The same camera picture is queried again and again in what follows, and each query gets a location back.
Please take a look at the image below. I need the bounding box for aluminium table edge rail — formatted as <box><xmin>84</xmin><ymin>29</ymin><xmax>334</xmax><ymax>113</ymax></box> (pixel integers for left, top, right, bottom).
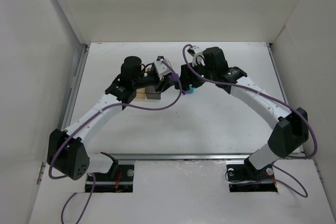
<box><xmin>267</xmin><ymin>42</ymin><xmax>307</xmax><ymax>154</ymax></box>

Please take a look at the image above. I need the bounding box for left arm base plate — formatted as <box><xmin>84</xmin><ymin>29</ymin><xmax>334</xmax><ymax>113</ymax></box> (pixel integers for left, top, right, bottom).
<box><xmin>85</xmin><ymin>162</ymin><xmax>134</xmax><ymax>193</ymax></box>

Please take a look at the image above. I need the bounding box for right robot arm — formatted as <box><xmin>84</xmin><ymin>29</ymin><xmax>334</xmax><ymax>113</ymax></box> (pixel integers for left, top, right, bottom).
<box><xmin>180</xmin><ymin>44</ymin><xmax>309</xmax><ymax>183</ymax></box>

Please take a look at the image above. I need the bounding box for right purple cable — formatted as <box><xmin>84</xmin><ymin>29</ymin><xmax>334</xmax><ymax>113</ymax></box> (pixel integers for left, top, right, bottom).
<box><xmin>182</xmin><ymin>44</ymin><xmax>318</xmax><ymax>198</ymax></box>

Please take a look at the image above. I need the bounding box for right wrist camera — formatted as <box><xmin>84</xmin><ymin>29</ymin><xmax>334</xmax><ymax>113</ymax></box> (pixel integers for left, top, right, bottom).
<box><xmin>187</xmin><ymin>46</ymin><xmax>204</xmax><ymax>67</ymax></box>

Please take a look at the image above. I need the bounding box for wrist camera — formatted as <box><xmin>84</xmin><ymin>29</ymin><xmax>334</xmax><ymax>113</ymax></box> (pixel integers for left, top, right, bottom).
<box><xmin>153</xmin><ymin>56</ymin><xmax>172</xmax><ymax>80</ymax></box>
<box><xmin>187</xmin><ymin>46</ymin><xmax>204</xmax><ymax>67</ymax></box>

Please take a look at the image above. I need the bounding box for front aluminium rail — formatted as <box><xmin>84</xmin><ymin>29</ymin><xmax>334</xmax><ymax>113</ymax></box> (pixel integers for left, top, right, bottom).
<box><xmin>110</xmin><ymin>153</ymin><xmax>250</xmax><ymax>161</ymax></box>

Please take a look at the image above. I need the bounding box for left aluminium rail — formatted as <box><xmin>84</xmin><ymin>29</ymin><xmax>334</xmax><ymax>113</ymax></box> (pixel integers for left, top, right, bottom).
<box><xmin>36</xmin><ymin>44</ymin><xmax>89</xmax><ymax>184</ymax></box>

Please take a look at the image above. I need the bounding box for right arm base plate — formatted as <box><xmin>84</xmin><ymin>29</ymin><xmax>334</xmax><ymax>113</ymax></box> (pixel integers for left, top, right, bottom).
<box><xmin>225</xmin><ymin>162</ymin><xmax>278</xmax><ymax>193</ymax></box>

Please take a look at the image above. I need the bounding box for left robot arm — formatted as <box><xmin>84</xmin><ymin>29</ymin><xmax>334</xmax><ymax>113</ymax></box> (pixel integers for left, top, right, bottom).
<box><xmin>47</xmin><ymin>56</ymin><xmax>176</xmax><ymax>180</ymax></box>

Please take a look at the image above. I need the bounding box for purple cable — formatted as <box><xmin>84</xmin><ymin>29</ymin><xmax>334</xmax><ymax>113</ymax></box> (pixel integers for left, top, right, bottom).
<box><xmin>182</xmin><ymin>44</ymin><xmax>318</xmax><ymax>198</ymax></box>
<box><xmin>49</xmin><ymin>60</ymin><xmax>184</xmax><ymax>224</ymax></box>

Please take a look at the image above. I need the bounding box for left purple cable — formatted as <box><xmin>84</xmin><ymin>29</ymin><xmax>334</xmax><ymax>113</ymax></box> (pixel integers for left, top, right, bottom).
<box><xmin>49</xmin><ymin>60</ymin><xmax>184</xmax><ymax>224</ymax></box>

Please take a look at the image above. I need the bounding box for small purple lego brick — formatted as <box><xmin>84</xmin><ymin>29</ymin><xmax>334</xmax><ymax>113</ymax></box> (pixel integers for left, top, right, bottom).
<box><xmin>169</xmin><ymin>73</ymin><xmax>179</xmax><ymax>83</ymax></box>

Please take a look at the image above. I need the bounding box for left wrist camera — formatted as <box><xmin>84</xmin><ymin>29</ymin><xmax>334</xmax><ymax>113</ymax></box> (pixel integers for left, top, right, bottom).
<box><xmin>153</xmin><ymin>56</ymin><xmax>172</xmax><ymax>80</ymax></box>

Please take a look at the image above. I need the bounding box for smoky grey transparent container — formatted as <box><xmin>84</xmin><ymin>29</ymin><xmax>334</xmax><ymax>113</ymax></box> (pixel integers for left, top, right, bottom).
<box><xmin>145</xmin><ymin>86</ymin><xmax>161</xmax><ymax>100</ymax></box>

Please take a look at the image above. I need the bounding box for teal lego brick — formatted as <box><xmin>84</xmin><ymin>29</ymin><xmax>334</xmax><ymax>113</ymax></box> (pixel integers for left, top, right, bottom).
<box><xmin>187</xmin><ymin>87</ymin><xmax>194</xmax><ymax>94</ymax></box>

